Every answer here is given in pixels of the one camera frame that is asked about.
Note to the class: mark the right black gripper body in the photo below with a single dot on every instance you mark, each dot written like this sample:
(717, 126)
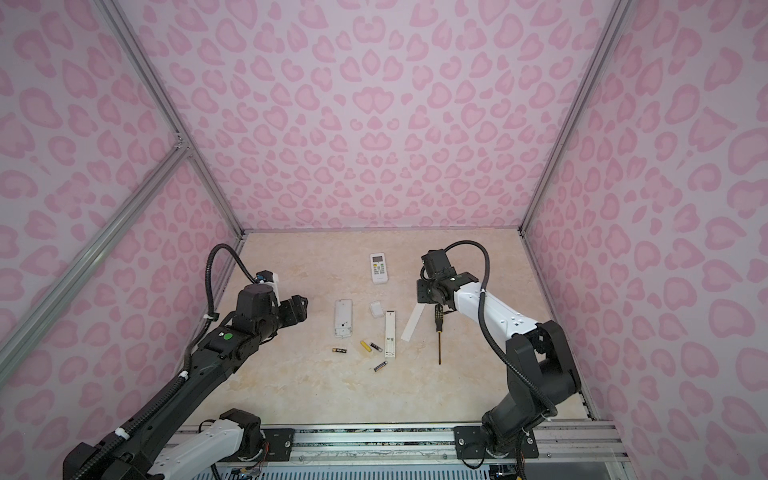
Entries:
(427, 291)

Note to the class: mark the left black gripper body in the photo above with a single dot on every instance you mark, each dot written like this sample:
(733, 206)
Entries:
(290, 313)

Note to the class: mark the black handled screwdriver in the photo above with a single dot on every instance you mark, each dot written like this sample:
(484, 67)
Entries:
(439, 326)

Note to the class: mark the white remote angled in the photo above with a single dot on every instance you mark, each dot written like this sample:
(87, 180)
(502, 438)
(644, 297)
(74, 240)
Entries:
(343, 317)

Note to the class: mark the slim white remote control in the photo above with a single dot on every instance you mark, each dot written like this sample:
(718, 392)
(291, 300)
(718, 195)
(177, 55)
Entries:
(390, 334)

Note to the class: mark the white remote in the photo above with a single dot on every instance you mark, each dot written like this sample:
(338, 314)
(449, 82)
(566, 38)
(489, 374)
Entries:
(378, 266)

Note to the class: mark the small white battery cover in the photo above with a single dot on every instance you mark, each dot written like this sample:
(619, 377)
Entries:
(376, 309)

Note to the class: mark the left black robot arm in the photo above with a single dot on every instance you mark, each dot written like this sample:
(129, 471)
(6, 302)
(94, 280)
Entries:
(130, 451)

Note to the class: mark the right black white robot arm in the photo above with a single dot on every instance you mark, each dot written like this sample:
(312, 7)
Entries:
(540, 368)

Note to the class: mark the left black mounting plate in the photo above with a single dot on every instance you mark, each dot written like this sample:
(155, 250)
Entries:
(270, 445)

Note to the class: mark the black mounting plate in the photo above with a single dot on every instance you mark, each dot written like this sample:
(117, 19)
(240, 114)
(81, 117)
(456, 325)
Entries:
(474, 442)
(270, 445)

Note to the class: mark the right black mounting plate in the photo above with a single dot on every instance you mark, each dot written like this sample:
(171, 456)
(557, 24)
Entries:
(474, 442)

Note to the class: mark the aluminium front rail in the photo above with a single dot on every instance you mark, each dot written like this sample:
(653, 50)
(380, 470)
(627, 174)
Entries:
(568, 450)

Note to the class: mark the aluminium diagonal frame bar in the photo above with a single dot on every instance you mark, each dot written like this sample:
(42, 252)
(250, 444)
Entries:
(39, 319)

